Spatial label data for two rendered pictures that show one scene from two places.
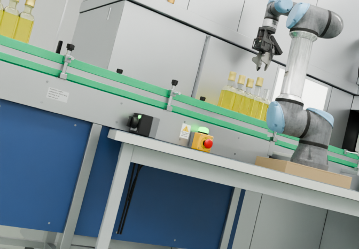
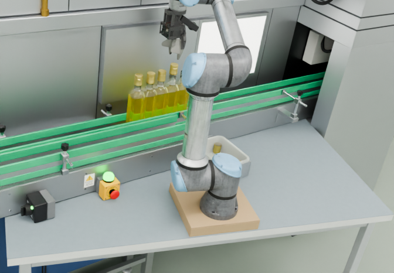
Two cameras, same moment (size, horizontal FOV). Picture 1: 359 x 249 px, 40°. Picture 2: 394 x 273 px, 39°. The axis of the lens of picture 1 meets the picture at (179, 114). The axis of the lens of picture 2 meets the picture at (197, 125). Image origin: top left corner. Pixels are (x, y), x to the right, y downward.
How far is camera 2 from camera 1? 1.44 m
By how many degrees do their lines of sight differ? 35
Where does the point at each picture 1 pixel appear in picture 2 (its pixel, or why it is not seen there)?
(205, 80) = (110, 78)
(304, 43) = (203, 106)
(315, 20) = (213, 81)
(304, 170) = (210, 229)
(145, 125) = (40, 214)
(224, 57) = (129, 44)
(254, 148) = (170, 156)
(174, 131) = (77, 186)
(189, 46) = (82, 48)
